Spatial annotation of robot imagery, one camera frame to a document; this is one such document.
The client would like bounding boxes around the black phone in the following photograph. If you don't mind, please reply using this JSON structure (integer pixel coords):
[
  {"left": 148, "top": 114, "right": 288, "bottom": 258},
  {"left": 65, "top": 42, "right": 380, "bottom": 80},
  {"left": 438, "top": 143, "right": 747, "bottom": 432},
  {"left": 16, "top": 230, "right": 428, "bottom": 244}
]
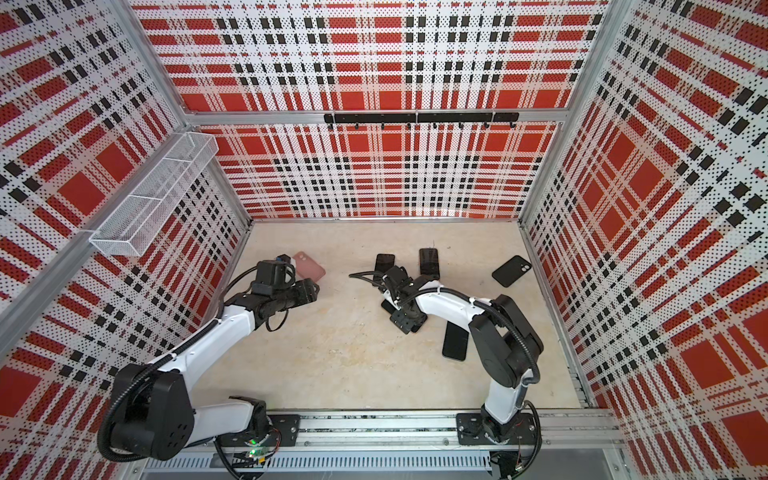
[
  {"left": 441, "top": 322, "right": 469, "bottom": 362},
  {"left": 419, "top": 247, "right": 440, "bottom": 280},
  {"left": 375, "top": 253, "right": 396, "bottom": 274},
  {"left": 381, "top": 299, "right": 398, "bottom": 315}
]

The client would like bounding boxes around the black phone case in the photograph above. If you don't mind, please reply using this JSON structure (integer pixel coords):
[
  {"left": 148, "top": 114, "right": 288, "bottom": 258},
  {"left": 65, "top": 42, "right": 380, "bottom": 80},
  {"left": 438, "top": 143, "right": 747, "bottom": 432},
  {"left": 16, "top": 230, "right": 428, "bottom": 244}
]
[{"left": 491, "top": 255, "right": 532, "bottom": 288}]

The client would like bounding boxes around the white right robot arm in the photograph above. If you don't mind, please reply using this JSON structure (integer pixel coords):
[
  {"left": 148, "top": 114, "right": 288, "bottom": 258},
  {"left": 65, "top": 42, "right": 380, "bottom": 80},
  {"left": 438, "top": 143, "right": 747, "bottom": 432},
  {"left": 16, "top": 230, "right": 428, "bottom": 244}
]
[{"left": 349, "top": 266, "right": 544, "bottom": 445}]

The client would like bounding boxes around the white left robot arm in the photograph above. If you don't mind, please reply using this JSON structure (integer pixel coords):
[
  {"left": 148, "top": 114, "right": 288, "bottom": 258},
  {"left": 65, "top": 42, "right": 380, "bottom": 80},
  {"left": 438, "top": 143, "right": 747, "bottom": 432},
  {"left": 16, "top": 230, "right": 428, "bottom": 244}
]
[{"left": 96, "top": 258, "right": 320, "bottom": 463}]

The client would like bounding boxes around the pink phone case far left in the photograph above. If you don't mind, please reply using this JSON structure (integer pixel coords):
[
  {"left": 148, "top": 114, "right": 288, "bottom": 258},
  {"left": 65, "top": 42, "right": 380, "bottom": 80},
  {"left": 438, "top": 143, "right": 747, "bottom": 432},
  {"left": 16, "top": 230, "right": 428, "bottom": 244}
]
[{"left": 292, "top": 251, "right": 326, "bottom": 283}]

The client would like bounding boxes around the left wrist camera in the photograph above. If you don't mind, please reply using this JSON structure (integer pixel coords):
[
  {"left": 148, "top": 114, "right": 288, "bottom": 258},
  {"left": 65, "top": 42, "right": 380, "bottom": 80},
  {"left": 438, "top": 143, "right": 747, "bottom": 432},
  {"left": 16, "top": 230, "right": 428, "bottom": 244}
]
[{"left": 250, "top": 254, "right": 296, "bottom": 297}]

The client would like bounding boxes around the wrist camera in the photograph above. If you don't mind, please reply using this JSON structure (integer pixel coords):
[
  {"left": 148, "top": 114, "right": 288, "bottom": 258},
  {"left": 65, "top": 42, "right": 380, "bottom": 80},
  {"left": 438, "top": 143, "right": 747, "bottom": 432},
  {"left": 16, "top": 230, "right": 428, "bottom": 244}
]
[
  {"left": 250, "top": 254, "right": 296, "bottom": 297},
  {"left": 382, "top": 266, "right": 414, "bottom": 299}
]

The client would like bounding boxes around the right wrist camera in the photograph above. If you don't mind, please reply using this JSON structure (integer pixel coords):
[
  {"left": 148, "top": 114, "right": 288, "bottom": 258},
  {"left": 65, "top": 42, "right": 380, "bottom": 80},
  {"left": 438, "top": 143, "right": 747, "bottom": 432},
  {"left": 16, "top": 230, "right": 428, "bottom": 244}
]
[{"left": 382, "top": 266, "right": 414, "bottom": 299}]

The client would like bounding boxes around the white wire mesh basket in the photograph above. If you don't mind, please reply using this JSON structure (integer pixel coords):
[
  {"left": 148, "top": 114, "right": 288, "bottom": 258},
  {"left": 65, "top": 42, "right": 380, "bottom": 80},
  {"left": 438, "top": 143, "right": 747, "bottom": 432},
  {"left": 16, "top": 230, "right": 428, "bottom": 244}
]
[{"left": 89, "top": 132, "right": 218, "bottom": 257}]

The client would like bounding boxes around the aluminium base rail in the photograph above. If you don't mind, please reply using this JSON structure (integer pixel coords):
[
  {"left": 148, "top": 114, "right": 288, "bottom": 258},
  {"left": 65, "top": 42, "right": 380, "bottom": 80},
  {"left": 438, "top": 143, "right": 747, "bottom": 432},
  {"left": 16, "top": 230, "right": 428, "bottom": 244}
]
[{"left": 123, "top": 409, "right": 633, "bottom": 479}]

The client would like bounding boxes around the black hook rail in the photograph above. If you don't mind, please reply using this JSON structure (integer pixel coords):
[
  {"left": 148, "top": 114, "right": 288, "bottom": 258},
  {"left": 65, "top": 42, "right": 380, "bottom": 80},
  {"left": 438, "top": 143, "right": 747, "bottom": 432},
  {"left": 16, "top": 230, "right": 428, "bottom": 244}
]
[{"left": 323, "top": 112, "right": 520, "bottom": 128}]

